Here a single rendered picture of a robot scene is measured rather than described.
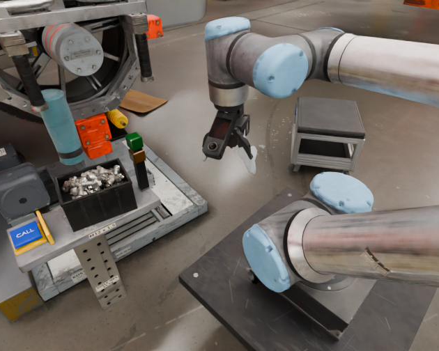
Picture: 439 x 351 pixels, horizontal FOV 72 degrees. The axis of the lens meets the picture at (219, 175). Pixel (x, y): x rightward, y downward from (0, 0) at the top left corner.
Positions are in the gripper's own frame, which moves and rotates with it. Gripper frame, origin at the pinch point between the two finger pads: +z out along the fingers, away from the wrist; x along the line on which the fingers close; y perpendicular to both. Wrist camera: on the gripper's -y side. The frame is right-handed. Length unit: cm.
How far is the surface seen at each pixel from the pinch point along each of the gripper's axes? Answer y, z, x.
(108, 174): -10.1, 5.5, 35.0
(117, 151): 35, 43, 81
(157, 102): 129, 70, 124
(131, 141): -1.6, -2.4, 30.6
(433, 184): 109, 73, -80
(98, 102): 21, 3, 66
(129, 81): 31, -3, 57
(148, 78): 19.9, -11.7, 37.3
